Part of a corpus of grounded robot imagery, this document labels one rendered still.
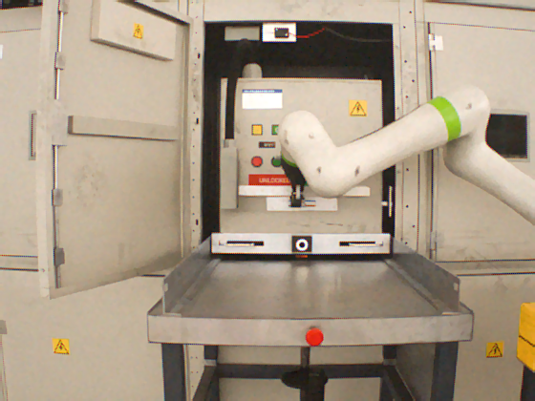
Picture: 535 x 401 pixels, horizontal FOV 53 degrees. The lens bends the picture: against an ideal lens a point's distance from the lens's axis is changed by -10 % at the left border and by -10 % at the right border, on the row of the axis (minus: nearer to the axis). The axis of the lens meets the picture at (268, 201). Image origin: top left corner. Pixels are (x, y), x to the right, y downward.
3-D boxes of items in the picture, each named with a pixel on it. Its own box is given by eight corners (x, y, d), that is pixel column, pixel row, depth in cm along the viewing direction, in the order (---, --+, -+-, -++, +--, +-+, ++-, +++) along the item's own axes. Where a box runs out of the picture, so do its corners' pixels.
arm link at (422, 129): (416, 118, 147) (424, 93, 137) (442, 154, 142) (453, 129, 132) (294, 176, 139) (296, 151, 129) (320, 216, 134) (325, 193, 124)
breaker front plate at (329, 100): (380, 238, 175) (380, 82, 172) (221, 238, 176) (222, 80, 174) (380, 238, 176) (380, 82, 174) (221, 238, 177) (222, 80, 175)
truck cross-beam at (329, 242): (389, 253, 175) (390, 233, 175) (211, 252, 176) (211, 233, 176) (386, 250, 180) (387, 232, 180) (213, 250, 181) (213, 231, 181)
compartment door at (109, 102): (29, 295, 119) (34, -34, 115) (174, 260, 177) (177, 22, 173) (51, 300, 116) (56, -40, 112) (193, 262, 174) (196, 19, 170)
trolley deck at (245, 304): (472, 341, 104) (474, 310, 104) (148, 342, 106) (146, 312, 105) (403, 279, 172) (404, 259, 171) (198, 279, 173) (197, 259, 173)
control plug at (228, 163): (237, 209, 165) (237, 147, 164) (220, 209, 165) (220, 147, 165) (239, 207, 173) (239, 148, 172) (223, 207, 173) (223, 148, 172)
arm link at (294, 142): (310, 94, 136) (268, 111, 134) (338, 132, 131) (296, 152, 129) (307, 126, 149) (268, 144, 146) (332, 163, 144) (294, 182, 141)
